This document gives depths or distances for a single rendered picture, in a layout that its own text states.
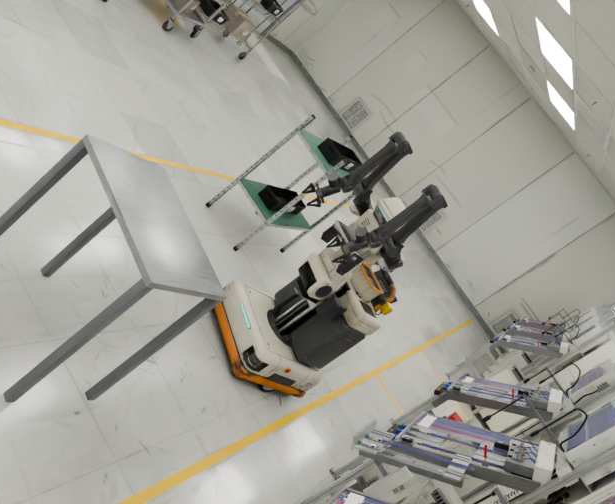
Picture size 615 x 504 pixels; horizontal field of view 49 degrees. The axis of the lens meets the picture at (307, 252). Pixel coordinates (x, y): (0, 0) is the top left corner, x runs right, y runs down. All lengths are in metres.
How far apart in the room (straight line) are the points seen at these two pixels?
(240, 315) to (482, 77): 9.24
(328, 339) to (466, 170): 8.60
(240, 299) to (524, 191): 8.65
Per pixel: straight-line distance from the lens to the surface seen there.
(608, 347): 8.07
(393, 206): 3.78
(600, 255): 12.13
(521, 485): 3.48
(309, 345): 4.13
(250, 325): 4.03
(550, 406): 4.88
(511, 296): 12.19
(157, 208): 2.75
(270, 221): 5.06
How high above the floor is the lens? 1.95
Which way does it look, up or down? 17 degrees down
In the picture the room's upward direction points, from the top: 53 degrees clockwise
